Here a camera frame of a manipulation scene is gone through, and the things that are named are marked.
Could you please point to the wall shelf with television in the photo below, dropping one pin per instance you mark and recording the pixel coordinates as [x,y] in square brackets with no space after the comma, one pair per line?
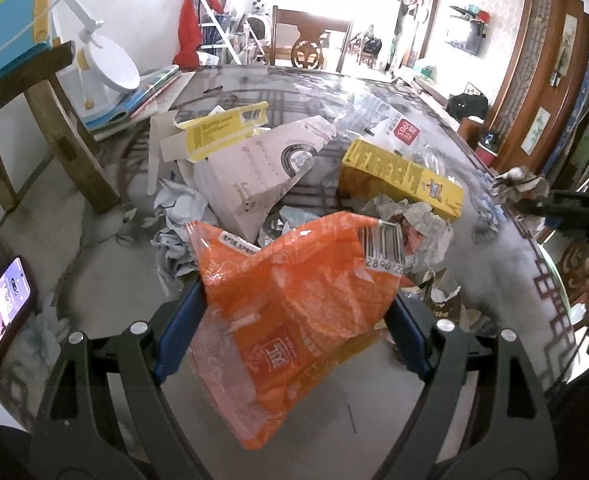
[469,30]

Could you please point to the wooden dining chair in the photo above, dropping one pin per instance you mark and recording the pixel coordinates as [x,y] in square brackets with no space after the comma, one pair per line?
[307,52]

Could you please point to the black bag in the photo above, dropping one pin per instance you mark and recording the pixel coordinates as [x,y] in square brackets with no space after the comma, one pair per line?
[467,107]

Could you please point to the crumpled printed wrapper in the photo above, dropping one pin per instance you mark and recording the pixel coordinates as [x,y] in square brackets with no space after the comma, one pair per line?
[427,230]

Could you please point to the crumpled clear blue plastic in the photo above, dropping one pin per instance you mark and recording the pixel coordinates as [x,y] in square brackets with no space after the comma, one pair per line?
[489,205]

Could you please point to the small framed wall picture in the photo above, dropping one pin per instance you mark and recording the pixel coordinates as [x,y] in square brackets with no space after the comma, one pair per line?
[535,131]

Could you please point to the clear plastic bag red label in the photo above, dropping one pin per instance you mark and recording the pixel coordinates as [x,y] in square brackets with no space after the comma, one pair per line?
[389,117]

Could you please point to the smartphone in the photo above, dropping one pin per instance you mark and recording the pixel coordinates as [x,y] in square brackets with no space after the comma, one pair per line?
[4,310]

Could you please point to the crumpled newspaper ball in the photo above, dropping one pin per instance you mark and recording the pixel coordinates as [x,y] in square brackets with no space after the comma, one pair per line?
[179,210]

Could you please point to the white cardboard strip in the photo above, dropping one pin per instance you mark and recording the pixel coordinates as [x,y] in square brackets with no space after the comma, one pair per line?
[153,160]

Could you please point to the red cloth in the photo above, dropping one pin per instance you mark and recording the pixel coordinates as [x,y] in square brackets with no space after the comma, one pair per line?
[189,30]

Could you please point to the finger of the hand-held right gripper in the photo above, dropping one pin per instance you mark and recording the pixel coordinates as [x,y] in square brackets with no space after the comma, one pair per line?
[549,205]

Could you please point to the tall framed wall picture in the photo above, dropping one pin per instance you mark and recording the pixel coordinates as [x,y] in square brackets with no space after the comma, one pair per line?
[567,50]

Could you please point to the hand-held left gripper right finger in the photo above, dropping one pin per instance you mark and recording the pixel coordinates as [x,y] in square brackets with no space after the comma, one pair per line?
[412,332]

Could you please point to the wooden lattice partition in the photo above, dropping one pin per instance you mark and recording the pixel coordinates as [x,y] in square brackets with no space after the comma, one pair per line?
[539,75]

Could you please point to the brown paper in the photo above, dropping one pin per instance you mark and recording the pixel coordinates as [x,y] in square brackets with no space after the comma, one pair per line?
[521,182]

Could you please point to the orange plastic bag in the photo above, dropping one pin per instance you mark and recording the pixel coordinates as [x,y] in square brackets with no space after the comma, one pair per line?
[284,305]

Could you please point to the yellow carton with black print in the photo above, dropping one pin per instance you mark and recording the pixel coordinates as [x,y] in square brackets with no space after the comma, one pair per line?
[389,170]

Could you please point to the open yellow carton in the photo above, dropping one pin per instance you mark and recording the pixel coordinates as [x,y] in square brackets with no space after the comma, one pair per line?
[214,132]

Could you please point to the white printed paper bag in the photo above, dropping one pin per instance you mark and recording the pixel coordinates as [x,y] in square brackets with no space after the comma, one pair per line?
[254,170]

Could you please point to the stack of books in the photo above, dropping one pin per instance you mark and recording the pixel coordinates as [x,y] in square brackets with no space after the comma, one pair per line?
[152,90]

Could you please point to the torn brown paper scrap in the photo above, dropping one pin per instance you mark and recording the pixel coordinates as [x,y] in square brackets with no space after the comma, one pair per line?
[439,295]

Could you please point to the white desk lamp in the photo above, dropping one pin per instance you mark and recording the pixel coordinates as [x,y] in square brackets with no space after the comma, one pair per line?
[112,65]

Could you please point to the red bin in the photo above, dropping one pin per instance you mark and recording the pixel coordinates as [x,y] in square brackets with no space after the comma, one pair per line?
[488,149]

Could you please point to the low white cabinet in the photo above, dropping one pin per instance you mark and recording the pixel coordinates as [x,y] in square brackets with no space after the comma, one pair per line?
[434,87]

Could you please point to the wooden stool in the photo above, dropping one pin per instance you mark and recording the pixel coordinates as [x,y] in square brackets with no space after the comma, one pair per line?
[67,130]

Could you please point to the white stepladder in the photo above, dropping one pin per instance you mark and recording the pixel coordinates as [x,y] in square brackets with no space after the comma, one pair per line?
[224,35]

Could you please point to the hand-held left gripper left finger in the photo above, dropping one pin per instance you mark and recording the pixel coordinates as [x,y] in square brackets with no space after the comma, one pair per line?
[187,320]

